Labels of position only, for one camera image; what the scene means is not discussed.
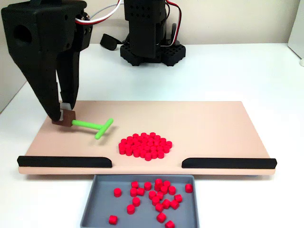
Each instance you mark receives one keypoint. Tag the red cylindrical granule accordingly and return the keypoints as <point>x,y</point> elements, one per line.
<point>167,184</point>
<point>160,195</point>
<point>174,204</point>
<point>147,186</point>
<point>161,217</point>
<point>130,209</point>
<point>169,224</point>
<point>113,219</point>
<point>155,200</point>
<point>136,201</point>
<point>117,192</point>
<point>164,189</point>
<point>166,203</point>
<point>134,184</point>
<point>159,207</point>
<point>158,183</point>
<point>188,188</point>
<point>172,190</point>
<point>133,192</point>
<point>141,191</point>
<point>178,198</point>
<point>152,194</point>

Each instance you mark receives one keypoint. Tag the grey rectangular tray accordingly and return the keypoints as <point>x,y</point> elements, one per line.
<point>102,213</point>

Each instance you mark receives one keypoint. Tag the green T-shaped pusher tool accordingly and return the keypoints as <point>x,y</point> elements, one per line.
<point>85,124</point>

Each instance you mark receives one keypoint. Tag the beige flat board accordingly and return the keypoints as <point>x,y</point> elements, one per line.
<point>190,123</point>

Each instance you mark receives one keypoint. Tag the heap of red granules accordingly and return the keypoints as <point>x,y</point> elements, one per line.
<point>145,146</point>

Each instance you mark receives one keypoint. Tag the black edge rail strip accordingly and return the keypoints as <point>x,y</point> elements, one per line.
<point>228,163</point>
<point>64,161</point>

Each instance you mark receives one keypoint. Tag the black clamp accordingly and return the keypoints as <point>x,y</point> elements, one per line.
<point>109,42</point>

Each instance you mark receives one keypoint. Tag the small white plastic piece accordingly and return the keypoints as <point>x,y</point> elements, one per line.
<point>301,62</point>

